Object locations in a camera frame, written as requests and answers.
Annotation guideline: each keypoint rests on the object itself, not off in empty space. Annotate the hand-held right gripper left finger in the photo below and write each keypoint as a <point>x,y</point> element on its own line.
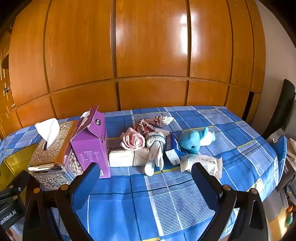
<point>85,183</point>

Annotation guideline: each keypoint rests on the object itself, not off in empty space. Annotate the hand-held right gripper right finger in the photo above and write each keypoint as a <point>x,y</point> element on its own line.
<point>203,183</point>

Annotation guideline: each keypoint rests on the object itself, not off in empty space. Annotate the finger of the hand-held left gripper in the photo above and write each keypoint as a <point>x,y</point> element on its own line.
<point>18,180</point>

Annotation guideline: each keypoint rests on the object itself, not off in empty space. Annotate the gold metal tray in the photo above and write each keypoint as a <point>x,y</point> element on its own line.
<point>16,160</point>

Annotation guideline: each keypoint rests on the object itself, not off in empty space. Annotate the white wet wipes packet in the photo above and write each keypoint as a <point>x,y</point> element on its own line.
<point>208,162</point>

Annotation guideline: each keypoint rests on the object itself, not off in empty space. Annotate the blue plush toy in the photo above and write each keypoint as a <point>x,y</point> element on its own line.
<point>190,141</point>

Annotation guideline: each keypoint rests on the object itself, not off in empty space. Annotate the beige towel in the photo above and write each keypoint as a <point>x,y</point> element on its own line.
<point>122,158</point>

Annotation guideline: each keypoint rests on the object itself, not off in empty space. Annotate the blue tissue packet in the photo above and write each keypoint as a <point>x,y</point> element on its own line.
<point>172,148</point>

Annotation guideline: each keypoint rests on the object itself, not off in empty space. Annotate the white sock blue stripe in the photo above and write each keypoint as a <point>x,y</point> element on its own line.
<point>153,153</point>

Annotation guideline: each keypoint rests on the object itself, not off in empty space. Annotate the pink towel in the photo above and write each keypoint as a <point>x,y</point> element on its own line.
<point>133,140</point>

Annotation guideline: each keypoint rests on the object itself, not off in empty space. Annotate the small sock patterned cuff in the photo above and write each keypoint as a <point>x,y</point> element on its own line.
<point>165,120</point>

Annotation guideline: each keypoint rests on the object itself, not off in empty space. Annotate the brown pink scrunchie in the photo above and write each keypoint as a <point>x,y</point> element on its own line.
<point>144,127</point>

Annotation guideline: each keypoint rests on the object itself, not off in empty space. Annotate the purple carton box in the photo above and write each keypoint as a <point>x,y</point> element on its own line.
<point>90,148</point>

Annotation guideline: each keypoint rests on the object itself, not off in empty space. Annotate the blue plaid sheet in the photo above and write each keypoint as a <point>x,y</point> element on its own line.
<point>161,197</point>

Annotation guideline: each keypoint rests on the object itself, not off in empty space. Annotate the silver embossed tissue box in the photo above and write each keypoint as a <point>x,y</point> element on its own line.
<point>53,150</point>

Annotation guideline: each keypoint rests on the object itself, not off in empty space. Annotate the white tissue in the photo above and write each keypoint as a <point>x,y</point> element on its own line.
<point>48,129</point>

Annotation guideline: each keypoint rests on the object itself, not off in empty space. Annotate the wooden door gold inlay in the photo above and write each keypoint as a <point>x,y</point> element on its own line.
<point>5,109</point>

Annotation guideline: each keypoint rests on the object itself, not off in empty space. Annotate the green and orange object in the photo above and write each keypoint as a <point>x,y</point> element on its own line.
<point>289,215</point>

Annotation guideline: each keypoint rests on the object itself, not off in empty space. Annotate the metal door knob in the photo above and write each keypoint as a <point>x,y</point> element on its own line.
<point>6,89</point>

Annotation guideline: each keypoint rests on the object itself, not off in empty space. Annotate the white plastic bag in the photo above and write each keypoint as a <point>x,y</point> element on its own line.
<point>291,150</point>

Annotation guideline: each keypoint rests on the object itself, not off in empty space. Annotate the black chair back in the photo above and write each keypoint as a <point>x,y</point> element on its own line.
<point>284,104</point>

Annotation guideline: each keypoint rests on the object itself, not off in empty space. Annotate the wooden wardrobe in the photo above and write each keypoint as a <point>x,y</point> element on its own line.
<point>150,46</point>

